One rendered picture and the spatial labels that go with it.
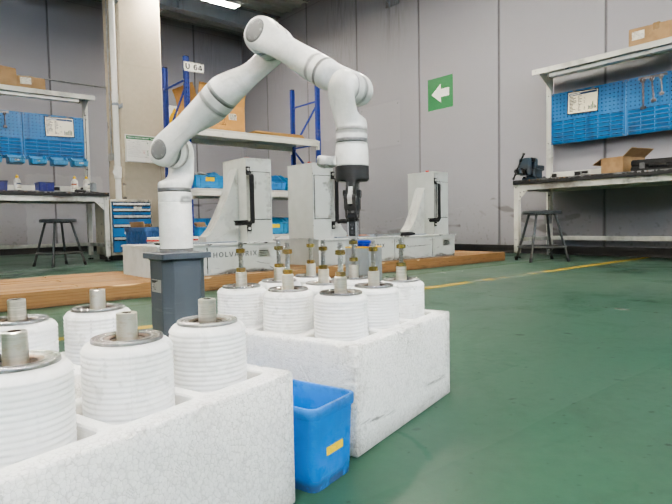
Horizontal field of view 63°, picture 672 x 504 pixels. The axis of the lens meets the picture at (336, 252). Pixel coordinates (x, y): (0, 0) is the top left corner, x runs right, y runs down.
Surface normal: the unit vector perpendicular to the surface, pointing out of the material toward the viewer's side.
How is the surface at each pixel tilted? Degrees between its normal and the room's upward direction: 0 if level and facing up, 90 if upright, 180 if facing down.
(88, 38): 90
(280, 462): 90
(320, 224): 90
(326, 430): 92
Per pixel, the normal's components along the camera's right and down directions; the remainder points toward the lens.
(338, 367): -0.55, 0.05
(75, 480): 0.83, 0.01
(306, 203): -0.76, 0.05
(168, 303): -0.08, 0.05
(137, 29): 0.65, 0.03
